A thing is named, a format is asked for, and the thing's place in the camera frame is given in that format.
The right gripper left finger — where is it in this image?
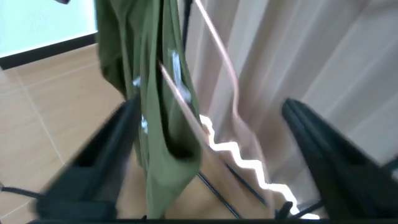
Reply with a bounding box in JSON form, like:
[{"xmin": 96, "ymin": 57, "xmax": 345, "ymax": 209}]
[{"xmin": 35, "ymin": 96, "xmax": 142, "ymax": 220}]

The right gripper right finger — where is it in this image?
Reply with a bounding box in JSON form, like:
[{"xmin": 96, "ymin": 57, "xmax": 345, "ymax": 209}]
[{"xmin": 280, "ymin": 97, "xmax": 398, "ymax": 219}]

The green printed t-shirt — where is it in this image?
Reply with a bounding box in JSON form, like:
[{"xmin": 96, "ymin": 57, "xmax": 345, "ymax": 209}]
[{"xmin": 93, "ymin": 0, "xmax": 206, "ymax": 219}]

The pink clothes hanger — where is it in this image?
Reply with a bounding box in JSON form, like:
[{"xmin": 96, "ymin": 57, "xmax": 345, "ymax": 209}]
[{"xmin": 158, "ymin": 0, "xmax": 278, "ymax": 219}]

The black clothes rack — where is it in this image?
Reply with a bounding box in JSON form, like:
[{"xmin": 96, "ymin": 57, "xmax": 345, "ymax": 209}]
[{"xmin": 181, "ymin": 0, "xmax": 325, "ymax": 220}]

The beige curtain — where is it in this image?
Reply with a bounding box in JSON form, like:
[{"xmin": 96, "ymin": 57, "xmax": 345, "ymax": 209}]
[{"xmin": 178, "ymin": 0, "xmax": 398, "ymax": 216}]

